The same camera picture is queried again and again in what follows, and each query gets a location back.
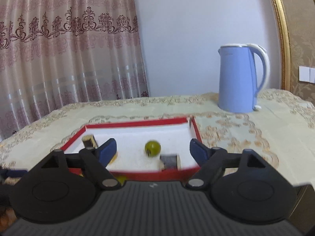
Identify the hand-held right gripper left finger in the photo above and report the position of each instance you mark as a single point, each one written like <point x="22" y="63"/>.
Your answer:
<point x="108" y="150"/>

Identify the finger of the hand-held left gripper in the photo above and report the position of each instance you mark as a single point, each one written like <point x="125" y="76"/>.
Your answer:
<point x="14" y="172"/>

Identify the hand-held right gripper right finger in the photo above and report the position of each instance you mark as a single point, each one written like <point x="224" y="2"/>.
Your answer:
<point x="199" y="152"/>

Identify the yellow lobed fruit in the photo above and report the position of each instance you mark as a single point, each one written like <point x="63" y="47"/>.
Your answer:
<point x="114" y="157"/>

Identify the large wooden log piece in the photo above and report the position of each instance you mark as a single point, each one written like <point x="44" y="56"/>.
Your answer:
<point x="89" y="141"/>

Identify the small grey wooden log piece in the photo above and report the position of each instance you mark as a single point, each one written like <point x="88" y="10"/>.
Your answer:
<point x="169" y="161"/>

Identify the round mustard yellow fruit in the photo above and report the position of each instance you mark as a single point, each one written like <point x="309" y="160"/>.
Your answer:
<point x="121" y="180"/>

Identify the red shallow box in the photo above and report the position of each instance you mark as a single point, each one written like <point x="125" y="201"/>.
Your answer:
<point x="137" y="132"/>

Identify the green tomato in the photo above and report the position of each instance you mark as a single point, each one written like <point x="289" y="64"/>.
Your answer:
<point x="152" y="148"/>

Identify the blue electric kettle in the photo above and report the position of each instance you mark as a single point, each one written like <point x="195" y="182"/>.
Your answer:
<point x="236" y="78"/>

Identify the pink patterned curtain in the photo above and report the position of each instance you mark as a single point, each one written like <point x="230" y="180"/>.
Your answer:
<point x="61" y="54"/>

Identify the white wall switch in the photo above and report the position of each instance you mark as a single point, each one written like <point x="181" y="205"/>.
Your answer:
<point x="306" y="74"/>

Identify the gold framed wall panel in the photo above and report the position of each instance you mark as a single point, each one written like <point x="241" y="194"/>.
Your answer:
<point x="284" y="34"/>

